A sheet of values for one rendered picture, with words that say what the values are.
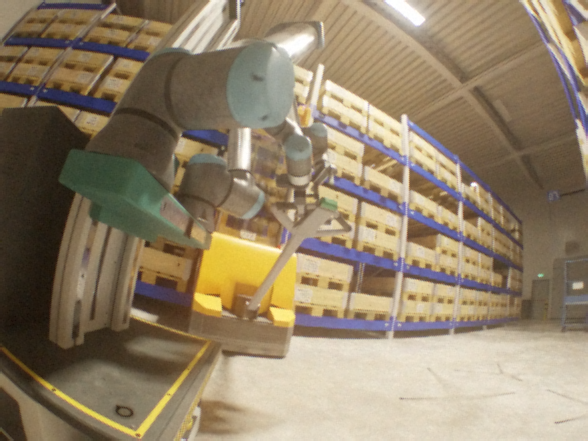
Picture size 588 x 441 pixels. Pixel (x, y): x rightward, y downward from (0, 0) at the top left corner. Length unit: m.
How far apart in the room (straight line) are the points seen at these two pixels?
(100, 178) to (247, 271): 1.71
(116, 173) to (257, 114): 0.22
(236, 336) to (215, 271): 0.51
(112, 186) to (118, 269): 0.49
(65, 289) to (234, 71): 0.55
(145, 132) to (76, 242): 0.30
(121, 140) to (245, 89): 0.21
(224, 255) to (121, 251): 1.26
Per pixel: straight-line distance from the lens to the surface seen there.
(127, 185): 0.37
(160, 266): 2.58
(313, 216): 1.10
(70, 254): 0.62
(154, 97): 0.47
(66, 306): 0.64
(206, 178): 0.88
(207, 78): 0.40
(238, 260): 2.00
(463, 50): 9.13
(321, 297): 2.99
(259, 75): 0.37
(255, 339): 1.89
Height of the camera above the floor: 0.60
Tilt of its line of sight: 14 degrees up
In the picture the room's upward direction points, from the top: 11 degrees clockwise
